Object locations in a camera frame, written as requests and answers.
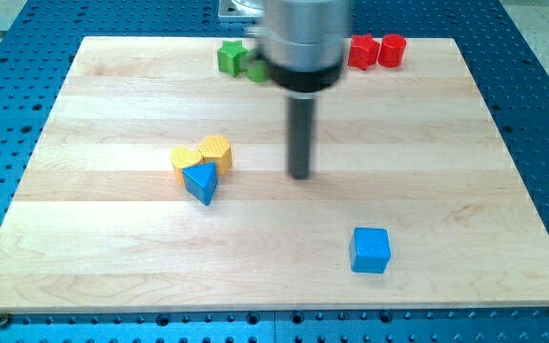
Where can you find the blue cube block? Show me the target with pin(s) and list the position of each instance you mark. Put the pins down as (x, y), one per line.
(369, 250)

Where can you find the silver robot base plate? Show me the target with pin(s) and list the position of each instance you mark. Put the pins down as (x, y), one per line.
(239, 10)

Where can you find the green cylinder block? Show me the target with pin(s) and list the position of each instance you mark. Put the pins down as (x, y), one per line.
(256, 67)

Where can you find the yellow hexagon block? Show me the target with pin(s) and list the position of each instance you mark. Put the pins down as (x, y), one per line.
(217, 149)

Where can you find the yellow heart block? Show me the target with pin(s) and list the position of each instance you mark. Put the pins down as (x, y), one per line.
(183, 158)

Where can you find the blue triangular prism block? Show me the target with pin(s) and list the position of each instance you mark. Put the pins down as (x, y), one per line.
(201, 181)

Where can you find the green star block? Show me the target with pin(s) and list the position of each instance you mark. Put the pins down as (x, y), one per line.
(231, 57)

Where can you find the red cylinder block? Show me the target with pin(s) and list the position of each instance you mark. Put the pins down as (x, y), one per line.
(392, 49)

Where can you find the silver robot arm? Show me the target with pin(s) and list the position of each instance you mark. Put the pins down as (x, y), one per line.
(303, 45)

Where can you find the red star block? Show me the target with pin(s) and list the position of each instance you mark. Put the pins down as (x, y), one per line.
(363, 52)

